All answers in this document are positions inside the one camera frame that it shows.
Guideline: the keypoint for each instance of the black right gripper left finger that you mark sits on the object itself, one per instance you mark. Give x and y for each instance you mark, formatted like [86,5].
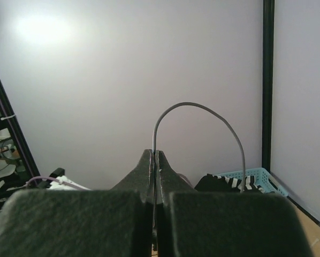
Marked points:
[115,222]

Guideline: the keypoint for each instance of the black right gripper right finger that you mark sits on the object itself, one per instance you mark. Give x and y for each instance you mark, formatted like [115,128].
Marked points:
[192,223]

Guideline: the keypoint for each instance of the black striped cloth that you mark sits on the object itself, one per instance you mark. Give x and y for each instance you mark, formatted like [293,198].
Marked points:
[212,183]

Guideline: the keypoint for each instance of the blue plastic basket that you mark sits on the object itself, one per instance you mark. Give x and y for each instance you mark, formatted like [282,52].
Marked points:
[255,179]

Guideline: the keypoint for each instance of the black frame post left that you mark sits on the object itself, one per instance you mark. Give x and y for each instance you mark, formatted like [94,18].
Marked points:
[267,79]

